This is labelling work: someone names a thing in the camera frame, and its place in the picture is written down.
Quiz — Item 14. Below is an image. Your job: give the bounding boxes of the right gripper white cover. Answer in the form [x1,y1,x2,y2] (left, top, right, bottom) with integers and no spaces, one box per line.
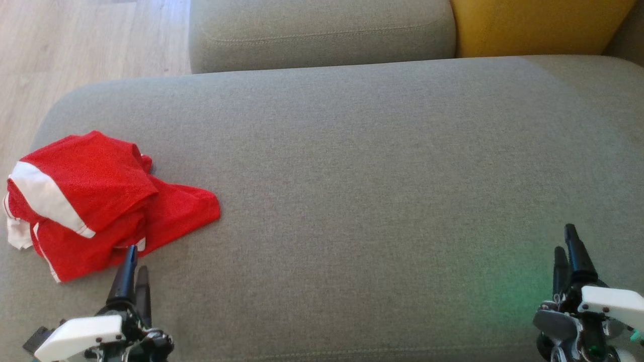
[532,224,644,362]

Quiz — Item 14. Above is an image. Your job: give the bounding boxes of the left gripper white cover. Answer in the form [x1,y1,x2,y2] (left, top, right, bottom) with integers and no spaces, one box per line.
[33,245,175,362]

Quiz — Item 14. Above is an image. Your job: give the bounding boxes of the red basketball jersey white trim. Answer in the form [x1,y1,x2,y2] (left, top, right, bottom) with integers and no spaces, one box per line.
[4,153,221,284]

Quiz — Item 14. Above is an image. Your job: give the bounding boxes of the grey fabric sofa seat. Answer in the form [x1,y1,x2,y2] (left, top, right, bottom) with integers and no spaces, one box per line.
[0,54,644,362]

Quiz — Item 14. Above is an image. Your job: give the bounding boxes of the yellow sofa cushion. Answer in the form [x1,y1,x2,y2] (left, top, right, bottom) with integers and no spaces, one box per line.
[449,0,638,59]

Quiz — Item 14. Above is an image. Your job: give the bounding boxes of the grey sofa back cushion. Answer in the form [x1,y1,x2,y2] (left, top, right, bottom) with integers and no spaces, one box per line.
[188,0,457,75]

